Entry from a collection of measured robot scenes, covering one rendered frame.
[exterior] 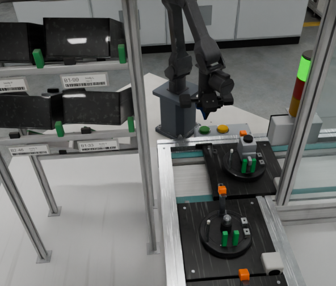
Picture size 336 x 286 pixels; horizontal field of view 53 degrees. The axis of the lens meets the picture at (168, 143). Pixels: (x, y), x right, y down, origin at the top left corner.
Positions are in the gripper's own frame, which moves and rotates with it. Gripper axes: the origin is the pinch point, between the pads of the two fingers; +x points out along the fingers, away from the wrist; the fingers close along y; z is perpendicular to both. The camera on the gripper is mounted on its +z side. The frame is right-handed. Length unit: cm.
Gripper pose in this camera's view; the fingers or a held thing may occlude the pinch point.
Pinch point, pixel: (205, 111)
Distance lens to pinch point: 124.0
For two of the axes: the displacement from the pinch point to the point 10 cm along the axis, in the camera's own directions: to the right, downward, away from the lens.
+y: 10.0, -0.7, 0.3
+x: 0.3, 7.6, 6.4
